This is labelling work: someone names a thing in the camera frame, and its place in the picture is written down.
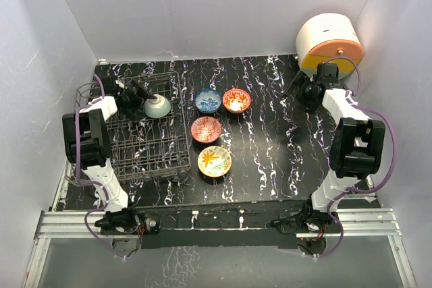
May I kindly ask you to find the grey wire dish rack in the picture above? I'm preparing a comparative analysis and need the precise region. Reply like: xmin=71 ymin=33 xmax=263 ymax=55
xmin=86 ymin=70 xmax=190 ymax=181

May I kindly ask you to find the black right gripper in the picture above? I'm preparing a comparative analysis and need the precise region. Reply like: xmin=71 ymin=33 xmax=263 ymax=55
xmin=281 ymin=71 xmax=319 ymax=113

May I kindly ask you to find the orange leaf patterned bowl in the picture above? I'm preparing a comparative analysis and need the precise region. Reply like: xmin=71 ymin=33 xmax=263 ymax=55
xmin=222 ymin=88 xmax=251 ymax=113

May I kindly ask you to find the white round drawer cabinet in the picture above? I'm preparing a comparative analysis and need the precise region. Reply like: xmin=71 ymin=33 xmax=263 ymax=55
xmin=296 ymin=13 xmax=364 ymax=79

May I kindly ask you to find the red geometric patterned bowl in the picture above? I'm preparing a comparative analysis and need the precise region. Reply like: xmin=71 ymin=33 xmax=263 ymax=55
xmin=190 ymin=116 xmax=222 ymax=144

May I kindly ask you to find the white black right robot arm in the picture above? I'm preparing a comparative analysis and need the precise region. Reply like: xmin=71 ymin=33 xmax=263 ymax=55
xmin=269 ymin=62 xmax=386 ymax=234

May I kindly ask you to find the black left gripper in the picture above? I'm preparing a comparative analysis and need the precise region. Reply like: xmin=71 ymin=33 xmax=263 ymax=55
xmin=120 ymin=81 xmax=156 ymax=122

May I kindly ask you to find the pale green ceramic bowl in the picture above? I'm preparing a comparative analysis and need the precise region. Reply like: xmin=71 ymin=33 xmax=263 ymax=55
xmin=144 ymin=94 xmax=171 ymax=119

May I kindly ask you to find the aluminium frame rail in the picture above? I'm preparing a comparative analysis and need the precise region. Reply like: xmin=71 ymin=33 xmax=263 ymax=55
xmin=24 ymin=202 xmax=417 ymax=287

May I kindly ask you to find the yellow star patterned bowl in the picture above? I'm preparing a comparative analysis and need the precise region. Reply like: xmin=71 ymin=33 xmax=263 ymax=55
xmin=197 ymin=146 xmax=232 ymax=177

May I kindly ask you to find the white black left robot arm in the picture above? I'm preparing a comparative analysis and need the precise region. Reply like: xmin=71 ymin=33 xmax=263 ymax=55
xmin=62 ymin=75 xmax=155 ymax=236

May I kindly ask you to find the blue patterned bowl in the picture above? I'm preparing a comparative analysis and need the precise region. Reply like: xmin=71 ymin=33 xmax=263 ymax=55
xmin=194 ymin=88 xmax=222 ymax=113

